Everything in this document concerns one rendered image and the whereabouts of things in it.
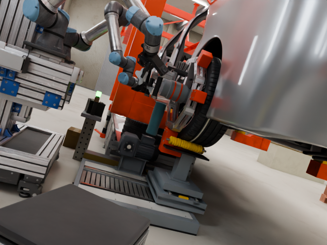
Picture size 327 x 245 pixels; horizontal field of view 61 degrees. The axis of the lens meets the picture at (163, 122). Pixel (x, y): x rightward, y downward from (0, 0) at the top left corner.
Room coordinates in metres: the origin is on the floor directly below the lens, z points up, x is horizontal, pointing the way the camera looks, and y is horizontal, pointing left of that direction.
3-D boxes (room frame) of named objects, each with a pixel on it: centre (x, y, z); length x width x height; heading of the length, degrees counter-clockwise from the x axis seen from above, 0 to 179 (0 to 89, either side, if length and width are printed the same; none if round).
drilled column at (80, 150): (2.51, 0.64, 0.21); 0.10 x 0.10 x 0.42; 13
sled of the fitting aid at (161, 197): (2.09, -0.24, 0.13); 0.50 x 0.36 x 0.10; 13
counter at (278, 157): (8.20, -4.07, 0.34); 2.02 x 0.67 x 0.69; 106
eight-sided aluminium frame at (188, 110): (2.05, -0.08, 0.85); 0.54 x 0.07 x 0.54; 13
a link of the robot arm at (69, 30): (2.07, 0.89, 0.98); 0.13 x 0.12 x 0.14; 150
